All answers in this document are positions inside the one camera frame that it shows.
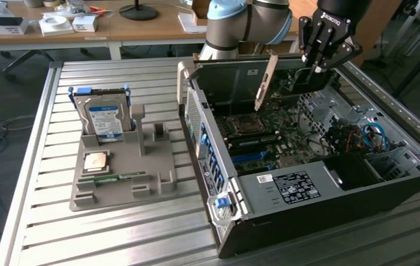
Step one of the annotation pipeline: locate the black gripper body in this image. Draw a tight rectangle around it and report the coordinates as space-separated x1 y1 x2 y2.
311 0 367 42

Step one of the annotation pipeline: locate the graphics card with metal bracket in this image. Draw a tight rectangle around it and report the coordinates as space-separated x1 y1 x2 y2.
254 49 336 111

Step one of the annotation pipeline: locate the wooden cabinet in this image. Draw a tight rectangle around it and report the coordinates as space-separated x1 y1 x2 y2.
291 0 406 67

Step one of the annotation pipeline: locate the perforated metal drive cage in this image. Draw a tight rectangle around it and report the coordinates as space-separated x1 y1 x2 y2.
296 91 358 156

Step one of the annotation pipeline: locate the brown cardboard box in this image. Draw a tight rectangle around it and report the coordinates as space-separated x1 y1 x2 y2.
191 0 211 20

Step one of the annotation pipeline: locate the white paper stack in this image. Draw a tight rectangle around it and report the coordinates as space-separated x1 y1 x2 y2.
178 13 210 34

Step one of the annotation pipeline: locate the green motherboard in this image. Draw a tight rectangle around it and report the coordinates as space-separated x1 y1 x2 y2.
214 104 330 177

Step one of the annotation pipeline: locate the installed dark RAM stick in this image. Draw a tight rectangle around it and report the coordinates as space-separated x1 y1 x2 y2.
228 135 282 147

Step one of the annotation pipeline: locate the metal disk bay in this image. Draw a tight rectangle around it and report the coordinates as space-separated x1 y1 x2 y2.
363 146 420 182

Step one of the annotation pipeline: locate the wooden desk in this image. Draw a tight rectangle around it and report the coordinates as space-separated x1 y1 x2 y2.
0 0 314 53

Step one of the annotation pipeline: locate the black lamp base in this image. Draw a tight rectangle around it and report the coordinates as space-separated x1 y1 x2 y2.
119 0 159 22

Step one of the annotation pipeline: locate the expansion slot with blue latch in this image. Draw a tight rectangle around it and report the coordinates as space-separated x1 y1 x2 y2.
232 151 275 170

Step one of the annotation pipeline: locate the grey power supply unit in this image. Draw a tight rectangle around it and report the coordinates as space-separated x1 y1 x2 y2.
238 160 344 219

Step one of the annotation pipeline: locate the white labelled box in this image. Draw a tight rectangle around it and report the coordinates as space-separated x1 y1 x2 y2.
72 15 99 33

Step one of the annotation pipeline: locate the hard disk with blue carrier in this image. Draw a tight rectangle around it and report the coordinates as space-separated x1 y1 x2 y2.
67 86 134 144

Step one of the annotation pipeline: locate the blue case latch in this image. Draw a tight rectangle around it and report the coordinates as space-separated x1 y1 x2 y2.
214 193 232 208

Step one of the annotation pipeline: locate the open black PC case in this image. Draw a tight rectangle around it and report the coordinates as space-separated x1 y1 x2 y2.
176 51 420 260

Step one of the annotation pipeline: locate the white flat box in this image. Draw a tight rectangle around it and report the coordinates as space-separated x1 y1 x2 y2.
39 21 75 37

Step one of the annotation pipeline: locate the white tape roll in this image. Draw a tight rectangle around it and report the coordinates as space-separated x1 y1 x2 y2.
43 16 67 28

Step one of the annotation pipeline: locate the grey printed parts rack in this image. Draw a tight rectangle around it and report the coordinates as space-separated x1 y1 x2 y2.
68 104 182 213

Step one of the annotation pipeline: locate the CPU with metal lid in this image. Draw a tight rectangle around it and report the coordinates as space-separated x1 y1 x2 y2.
84 151 108 171

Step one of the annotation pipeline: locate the green RAM stick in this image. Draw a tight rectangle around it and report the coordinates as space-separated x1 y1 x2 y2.
78 171 147 183

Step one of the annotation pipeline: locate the black and white box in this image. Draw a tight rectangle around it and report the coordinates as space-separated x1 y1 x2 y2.
0 16 30 36

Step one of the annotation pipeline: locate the blue wire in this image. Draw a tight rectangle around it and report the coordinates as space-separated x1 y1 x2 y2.
362 121 391 152

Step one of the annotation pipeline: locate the white floor cable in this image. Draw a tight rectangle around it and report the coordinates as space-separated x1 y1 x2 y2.
0 115 38 131

